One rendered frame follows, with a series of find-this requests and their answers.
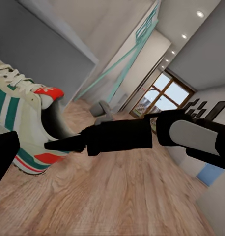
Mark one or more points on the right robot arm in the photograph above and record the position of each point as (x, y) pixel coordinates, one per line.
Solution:
(173, 128)

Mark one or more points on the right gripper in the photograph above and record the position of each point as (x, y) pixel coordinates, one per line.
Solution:
(106, 137)

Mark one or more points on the door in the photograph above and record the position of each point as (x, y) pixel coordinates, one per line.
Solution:
(164, 94)

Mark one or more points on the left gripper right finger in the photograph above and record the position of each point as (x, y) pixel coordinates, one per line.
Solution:
(220, 144)

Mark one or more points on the sofa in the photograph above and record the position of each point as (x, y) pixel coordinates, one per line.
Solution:
(209, 174)

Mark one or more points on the gym shoe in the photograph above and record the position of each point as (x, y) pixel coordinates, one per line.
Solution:
(33, 112)

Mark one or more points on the standing mirror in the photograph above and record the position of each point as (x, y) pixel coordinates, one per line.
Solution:
(138, 46)

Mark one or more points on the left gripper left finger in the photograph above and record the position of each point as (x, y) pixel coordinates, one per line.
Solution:
(9, 147)

